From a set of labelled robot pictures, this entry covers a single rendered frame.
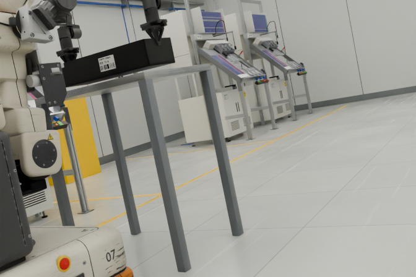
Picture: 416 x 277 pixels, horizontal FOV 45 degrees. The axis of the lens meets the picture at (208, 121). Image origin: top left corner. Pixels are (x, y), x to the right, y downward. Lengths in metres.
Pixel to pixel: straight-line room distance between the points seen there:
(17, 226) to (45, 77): 0.57
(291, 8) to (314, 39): 0.67
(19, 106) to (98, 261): 0.61
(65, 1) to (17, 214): 0.75
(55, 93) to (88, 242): 0.56
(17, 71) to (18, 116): 0.17
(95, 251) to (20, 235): 0.27
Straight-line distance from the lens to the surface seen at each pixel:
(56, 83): 1.93
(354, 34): 8.69
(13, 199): 1.63
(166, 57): 2.16
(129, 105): 7.24
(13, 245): 1.63
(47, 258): 1.68
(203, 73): 2.27
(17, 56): 1.93
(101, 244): 1.79
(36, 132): 1.88
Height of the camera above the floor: 0.68
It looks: 4 degrees down
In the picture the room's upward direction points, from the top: 11 degrees counter-clockwise
